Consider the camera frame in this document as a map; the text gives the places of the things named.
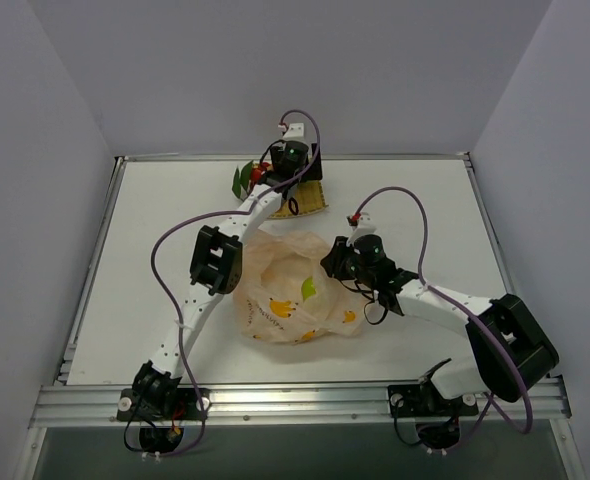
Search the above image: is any fake strawberry bunch with leaves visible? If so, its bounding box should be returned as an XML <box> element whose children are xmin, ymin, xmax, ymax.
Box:
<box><xmin>231</xmin><ymin>161</ymin><xmax>272</xmax><ymax>200</ymax></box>

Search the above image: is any green fake pear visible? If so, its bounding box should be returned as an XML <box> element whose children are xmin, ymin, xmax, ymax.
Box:
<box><xmin>301</xmin><ymin>277</ymin><xmax>317</xmax><ymax>301</ymax></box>

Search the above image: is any translucent banana print plastic bag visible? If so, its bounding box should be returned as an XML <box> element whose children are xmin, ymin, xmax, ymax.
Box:
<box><xmin>233</xmin><ymin>230</ymin><xmax>366</xmax><ymax>344</ymax></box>

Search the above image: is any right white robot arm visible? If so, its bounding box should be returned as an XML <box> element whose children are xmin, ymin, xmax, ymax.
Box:
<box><xmin>320</xmin><ymin>234</ymin><xmax>559</xmax><ymax>413</ymax></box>

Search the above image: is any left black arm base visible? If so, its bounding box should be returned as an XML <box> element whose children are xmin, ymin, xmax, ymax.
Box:
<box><xmin>116</xmin><ymin>361</ymin><xmax>211</xmax><ymax>459</ymax></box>

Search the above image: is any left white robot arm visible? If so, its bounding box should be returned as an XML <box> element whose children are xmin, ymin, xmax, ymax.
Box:
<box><xmin>132</xmin><ymin>140</ymin><xmax>319</xmax><ymax>419</ymax></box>

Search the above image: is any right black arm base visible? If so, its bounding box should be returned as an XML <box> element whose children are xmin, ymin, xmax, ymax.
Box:
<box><xmin>387</xmin><ymin>358</ymin><xmax>479</xmax><ymax>455</ymax></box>

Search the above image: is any yellow woven mat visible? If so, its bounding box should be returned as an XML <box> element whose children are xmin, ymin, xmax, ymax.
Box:
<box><xmin>270</xmin><ymin>180</ymin><xmax>327</xmax><ymax>220</ymax></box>

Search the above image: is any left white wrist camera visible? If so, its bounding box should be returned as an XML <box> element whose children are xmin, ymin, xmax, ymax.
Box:
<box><xmin>278</xmin><ymin>122</ymin><xmax>306</xmax><ymax>143</ymax></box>

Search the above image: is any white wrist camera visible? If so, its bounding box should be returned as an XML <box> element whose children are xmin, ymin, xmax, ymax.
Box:
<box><xmin>278</xmin><ymin>122</ymin><xmax>306</xmax><ymax>143</ymax></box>
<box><xmin>347</xmin><ymin>212</ymin><xmax>376</xmax><ymax>246</ymax></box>

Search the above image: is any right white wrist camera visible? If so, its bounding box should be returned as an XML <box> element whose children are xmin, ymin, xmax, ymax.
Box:
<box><xmin>347</xmin><ymin>212</ymin><xmax>376</xmax><ymax>246</ymax></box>

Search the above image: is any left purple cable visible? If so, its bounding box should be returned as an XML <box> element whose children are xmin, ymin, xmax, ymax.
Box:
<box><xmin>152</xmin><ymin>109</ymin><xmax>322</xmax><ymax>459</ymax></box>

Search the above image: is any purple cable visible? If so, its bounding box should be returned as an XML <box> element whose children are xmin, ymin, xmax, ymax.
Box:
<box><xmin>152</xmin><ymin>109</ymin><xmax>322</xmax><ymax>459</ymax></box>
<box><xmin>354</xmin><ymin>187</ymin><xmax>535</xmax><ymax>446</ymax></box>

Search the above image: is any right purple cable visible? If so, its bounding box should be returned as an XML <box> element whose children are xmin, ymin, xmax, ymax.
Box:
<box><xmin>354</xmin><ymin>187</ymin><xmax>535</xmax><ymax>446</ymax></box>

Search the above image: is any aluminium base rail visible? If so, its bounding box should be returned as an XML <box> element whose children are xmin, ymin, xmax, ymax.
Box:
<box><xmin>29</xmin><ymin>377</ymin><xmax>571</xmax><ymax>426</ymax></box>

